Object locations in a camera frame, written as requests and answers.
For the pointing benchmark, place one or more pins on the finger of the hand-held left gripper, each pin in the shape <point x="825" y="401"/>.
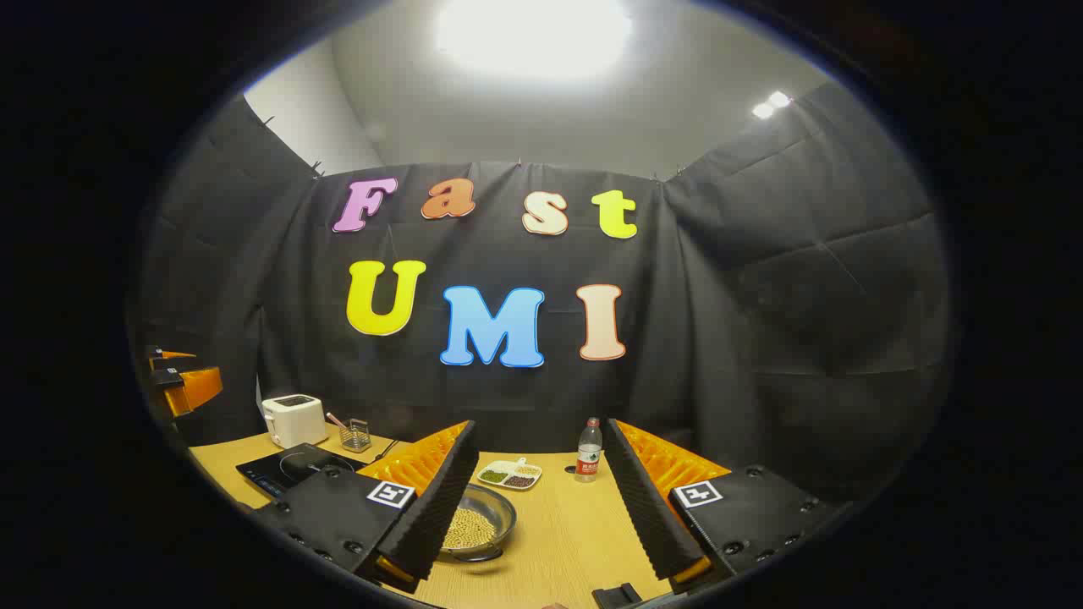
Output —
<point x="173" y="356"/>
<point x="199" y="387"/>

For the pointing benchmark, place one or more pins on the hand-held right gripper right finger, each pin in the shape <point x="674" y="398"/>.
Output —
<point x="647" y="507"/>

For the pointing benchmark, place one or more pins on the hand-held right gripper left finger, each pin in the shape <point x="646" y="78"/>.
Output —
<point x="440" y="499"/>

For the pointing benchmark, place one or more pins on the heap of soybeans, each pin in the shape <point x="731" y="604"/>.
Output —
<point x="474" y="529"/>

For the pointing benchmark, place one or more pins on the black induction cooktop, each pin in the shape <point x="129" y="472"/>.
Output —
<point x="288" y="469"/>

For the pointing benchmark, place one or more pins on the white divided bean dish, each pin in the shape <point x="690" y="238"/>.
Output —
<point x="509" y="475"/>

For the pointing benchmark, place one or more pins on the clear water bottle red label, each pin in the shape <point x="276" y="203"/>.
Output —
<point x="589" y="457"/>

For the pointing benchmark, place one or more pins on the white toaster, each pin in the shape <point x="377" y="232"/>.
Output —
<point x="292" y="420"/>

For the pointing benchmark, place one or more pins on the pink striped straw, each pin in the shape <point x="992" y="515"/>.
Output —
<point x="337" y="420"/>

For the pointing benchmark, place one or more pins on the black backdrop cloth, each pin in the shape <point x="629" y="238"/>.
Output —
<point x="761" y="338"/>

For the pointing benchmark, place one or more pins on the small ceiling spot lights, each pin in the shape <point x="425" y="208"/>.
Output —
<point x="770" y="105"/>

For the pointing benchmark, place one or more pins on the large ceiling light panel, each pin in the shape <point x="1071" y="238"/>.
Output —
<point x="533" y="34"/>

